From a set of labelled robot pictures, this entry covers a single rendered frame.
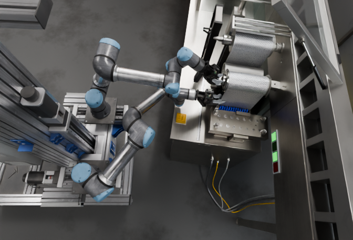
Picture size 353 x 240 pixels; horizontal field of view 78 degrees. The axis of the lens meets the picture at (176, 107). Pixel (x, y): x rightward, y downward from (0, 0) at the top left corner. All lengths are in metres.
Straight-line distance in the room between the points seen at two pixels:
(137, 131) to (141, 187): 1.21
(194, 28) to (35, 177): 1.72
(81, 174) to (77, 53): 2.07
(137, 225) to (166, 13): 2.80
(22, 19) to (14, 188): 2.07
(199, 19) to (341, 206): 1.77
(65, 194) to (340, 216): 1.54
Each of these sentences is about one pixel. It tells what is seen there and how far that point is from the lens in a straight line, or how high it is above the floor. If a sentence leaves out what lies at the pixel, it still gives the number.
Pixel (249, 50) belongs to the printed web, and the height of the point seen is 1.35.
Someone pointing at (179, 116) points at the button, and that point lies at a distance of 1.61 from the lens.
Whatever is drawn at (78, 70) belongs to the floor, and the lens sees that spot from 3.07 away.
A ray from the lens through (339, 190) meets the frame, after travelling 1.02.
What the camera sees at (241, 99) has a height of 1.15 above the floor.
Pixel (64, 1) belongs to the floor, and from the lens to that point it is 3.94.
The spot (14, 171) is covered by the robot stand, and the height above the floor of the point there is 0.21.
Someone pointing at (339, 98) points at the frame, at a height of 1.65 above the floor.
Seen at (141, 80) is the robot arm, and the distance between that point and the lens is 1.19.
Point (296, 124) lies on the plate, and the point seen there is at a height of 1.41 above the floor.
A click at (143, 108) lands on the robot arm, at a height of 1.13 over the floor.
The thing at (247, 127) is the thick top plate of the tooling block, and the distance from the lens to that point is 1.58.
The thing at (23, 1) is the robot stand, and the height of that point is 2.03.
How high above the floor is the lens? 2.41
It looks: 66 degrees down
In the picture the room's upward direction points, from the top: 10 degrees clockwise
